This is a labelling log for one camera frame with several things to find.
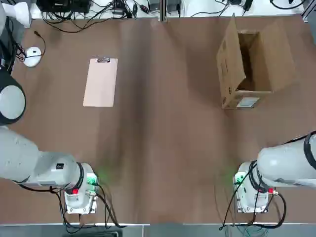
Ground beige clipboard with metal clip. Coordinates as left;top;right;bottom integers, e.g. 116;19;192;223
82;57;119;108

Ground brown cardboard box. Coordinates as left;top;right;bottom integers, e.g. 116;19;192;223
216;12;297;110

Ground white desk lamp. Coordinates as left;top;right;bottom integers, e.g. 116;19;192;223
0;1;43;68

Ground black flat electronic device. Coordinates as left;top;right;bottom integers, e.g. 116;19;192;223
37;0;91;13

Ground black left arm base cables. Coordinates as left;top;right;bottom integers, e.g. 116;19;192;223
49;184;129;229

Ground black arm base cables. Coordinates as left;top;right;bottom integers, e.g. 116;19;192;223
219;160;287;232
49;184;129;229

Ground aluminium frame post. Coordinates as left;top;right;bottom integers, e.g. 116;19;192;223
158;0;165;22

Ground black usb hub with cables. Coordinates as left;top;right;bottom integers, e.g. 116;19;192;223
112;2;139;18

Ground black right arm base cables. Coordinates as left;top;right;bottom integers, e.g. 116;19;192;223
219;160;287;232

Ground black lamp cable with plug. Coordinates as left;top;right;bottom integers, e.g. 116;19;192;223
34;31;47;60

